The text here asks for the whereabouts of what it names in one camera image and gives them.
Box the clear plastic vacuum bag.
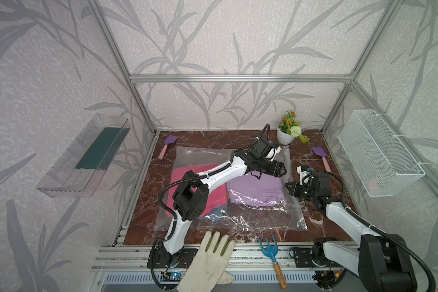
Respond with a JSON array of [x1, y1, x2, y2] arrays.
[[155, 146, 307, 232]]

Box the grey-blue folded garment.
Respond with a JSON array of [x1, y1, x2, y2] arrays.
[[199, 205, 228, 221]]

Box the white pot artificial plant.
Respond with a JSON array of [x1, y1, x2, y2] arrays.
[[277, 110, 310, 146]]

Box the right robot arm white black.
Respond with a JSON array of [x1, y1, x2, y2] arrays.
[[285, 171, 417, 292]]

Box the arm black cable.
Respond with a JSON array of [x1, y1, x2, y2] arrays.
[[150, 123, 271, 291], [326, 170, 437, 292]]

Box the pink folded garment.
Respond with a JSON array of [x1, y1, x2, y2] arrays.
[[166, 163, 229, 219]]

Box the lilac trousers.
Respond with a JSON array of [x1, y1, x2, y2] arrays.
[[226, 172, 285, 208]]

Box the blue hand rake wooden handle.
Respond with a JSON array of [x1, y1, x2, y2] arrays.
[[259, 235, 288, 290]]

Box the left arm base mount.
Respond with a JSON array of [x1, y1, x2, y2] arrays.
[[147, 247, 198, 269]]

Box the white wire mesh basket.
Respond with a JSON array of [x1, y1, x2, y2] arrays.
[[338, 109, 425, 197]]

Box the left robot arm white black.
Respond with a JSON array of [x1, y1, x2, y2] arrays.
[[158, 155, 287, 257]]

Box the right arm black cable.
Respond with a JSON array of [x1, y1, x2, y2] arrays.
[[326, 170, 437, 292]]

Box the purple spatula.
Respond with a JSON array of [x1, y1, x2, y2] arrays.
[[311, 147, 332, 172], [158, 135, 178, 160]]

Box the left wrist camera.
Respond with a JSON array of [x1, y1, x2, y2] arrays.
[[251, 138, 281, 161]]

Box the clear plastic wall shelf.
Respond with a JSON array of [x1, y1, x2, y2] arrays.
[[36, 114, 131, 198]]

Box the aluminium frame rail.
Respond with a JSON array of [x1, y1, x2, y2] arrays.
[[129, 74, 352, 83]]

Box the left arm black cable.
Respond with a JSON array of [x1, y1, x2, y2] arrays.
[[150, 123, 271, 291]]

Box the white gardening glove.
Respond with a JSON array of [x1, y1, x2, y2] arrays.
[[176, 231, 236, 292]]

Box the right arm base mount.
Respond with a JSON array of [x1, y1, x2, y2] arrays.
[[288, 237, 344, 271]]

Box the purple spatula right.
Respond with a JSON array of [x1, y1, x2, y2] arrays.
[[311, 147, 332, 172]]

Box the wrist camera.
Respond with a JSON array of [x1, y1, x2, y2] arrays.
[[297, 165, 313, 186], [251, 138, 281, 161]]

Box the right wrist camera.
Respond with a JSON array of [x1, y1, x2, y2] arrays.
[[297, 165, 313, 186]]

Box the purple spatula left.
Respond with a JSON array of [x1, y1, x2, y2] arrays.
[[158, 135, 178, 160]]

